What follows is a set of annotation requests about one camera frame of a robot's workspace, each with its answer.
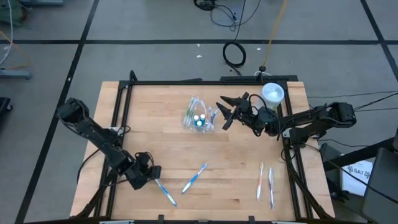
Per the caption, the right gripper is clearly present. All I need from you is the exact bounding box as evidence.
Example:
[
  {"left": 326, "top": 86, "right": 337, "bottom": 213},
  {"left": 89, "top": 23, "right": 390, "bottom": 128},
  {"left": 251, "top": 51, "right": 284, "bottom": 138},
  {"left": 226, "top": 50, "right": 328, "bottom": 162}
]
[{"left": 215, "top": 95, "right": 278, "bottom": 137}]

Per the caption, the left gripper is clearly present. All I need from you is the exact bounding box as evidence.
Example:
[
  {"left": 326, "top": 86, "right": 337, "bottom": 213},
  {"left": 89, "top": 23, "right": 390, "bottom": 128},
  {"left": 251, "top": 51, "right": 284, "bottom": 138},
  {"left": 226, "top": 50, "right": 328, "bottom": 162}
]
[{"left": 125, "top": 157, "right": 163, "bottom": 191}]

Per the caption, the blue toothbrush in wrapper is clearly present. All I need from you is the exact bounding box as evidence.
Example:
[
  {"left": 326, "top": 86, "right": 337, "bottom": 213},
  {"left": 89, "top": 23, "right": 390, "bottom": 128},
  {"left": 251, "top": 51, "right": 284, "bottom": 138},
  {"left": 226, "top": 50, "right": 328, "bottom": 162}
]
[{"left": 181, "top": 163, "right": 208, "bottom": 195}]

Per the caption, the black power strip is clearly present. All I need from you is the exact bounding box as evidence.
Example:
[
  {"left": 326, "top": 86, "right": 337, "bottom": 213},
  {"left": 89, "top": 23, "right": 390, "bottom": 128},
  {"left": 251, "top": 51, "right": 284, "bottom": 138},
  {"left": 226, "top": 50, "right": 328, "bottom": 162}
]
[{"left": 219, "top": 74, "right": 299, "bottom": 83}]

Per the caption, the white wipes canister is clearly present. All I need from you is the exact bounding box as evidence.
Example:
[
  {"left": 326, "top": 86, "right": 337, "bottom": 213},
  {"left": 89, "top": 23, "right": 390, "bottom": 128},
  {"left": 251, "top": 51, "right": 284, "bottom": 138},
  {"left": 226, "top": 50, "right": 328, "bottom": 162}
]
[{"left": 256, "top": 82, "right": 285, "bottom": 112}]

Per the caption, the orange toothbrush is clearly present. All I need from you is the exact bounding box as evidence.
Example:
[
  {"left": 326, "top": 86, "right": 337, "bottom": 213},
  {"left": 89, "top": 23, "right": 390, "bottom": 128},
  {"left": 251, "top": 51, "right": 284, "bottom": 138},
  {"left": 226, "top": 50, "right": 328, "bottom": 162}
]
[{"left": 256, "top": 161, "right": 265, "bottom": 200}]

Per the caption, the black desk leg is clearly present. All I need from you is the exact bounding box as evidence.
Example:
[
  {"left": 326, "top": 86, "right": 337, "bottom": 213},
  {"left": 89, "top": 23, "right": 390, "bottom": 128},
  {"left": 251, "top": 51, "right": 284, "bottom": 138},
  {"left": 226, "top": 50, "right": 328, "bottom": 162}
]
[{"left": 322, "top": 136, "right": 398, "bottom": 172}]

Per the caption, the white printed paper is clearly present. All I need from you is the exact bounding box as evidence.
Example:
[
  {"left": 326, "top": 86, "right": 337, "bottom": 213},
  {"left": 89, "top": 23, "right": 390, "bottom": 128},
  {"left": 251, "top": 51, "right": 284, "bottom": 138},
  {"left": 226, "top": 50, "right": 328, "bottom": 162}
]
[{"left": 340, "top": 159, "right": 374, "bottom": 197}]

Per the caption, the black floor object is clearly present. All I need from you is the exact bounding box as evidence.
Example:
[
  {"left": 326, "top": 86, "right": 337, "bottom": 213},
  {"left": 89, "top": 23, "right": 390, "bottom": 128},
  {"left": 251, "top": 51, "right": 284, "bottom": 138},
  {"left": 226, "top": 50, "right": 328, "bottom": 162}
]
[{"left": 0, "top": 96, "right": 14, "bottom": 114}]

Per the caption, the black chair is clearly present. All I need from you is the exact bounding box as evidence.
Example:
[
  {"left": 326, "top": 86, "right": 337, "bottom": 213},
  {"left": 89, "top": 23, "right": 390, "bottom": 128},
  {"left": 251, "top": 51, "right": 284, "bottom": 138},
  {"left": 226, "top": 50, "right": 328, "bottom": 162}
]
[{"left": 361, "top": 127, "right": 398, "bottom": 224}]

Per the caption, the grey blue table foot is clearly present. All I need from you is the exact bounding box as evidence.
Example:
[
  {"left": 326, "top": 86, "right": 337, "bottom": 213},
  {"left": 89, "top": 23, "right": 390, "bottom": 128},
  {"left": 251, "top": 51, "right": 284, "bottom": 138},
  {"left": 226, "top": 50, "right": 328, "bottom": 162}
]
[{"left": 0, "top": 68, "right": 33, "bottom": 80}]

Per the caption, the green floor object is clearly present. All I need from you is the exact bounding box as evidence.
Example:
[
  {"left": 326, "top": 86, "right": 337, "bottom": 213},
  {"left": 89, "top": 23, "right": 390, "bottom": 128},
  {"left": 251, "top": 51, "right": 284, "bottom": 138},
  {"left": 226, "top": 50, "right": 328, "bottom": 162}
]
[{"left": 0, "top": 0, "right": 25, "bottom": 27}]

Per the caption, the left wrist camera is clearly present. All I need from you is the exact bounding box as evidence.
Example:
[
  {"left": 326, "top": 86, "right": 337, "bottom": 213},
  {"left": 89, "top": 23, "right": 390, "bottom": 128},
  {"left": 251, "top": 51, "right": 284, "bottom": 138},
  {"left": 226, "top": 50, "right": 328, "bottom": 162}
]
[{"left": 135, "top": 151, "right": 155, "bottom": 166}]

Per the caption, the black aluminium table frame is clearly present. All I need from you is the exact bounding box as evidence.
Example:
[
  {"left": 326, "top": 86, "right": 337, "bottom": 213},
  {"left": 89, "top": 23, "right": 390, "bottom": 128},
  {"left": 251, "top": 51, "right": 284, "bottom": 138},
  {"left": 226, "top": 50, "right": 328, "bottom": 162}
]
[{"left": 74, "top": 70, "right": 335, "bottom": 224}]

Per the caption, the black coiled floor cable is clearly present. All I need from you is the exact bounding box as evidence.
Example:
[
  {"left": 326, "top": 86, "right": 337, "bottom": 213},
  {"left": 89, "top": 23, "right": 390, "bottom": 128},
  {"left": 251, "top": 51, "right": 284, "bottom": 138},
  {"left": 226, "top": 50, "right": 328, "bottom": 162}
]
[{"left": 221, "top": 0, "right": 248, "bottom": 77}]

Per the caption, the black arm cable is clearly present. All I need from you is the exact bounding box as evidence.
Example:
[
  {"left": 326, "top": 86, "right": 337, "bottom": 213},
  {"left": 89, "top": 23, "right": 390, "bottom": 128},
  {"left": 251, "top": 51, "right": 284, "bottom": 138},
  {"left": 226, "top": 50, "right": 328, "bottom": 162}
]
[{"left": 76, "top": 148, "right": 103, "bottom": 184}]

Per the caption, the yellow cable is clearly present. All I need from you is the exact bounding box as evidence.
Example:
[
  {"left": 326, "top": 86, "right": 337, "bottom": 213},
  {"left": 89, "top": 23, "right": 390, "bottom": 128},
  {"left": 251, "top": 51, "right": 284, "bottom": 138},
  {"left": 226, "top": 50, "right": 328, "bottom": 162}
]
[{"left": 262, "top": 0, "right": 289, "bottom": 73}]

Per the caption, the black floor cable bundle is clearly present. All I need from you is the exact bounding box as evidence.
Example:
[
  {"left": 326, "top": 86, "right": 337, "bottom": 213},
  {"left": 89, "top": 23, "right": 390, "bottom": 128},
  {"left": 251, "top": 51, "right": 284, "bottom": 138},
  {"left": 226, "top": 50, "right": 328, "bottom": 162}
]
[{"left": 193, "top": 0, "right": 262, "bottom": 32}]

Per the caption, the orange floor cable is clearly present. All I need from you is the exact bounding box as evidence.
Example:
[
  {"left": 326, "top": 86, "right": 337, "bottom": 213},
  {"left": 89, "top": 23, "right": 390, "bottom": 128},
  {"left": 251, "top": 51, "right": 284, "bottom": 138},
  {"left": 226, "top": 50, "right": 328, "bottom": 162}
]
[{"left": 0, "top": 29, "right": 32, "bottom": 71}]

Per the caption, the white floor cable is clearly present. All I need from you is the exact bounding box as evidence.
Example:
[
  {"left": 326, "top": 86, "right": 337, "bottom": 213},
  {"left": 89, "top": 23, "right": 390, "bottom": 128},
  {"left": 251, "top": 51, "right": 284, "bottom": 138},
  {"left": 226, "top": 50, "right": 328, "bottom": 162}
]
[{"left": 0, "top": 0, "right": 16, "bottom": 67}]

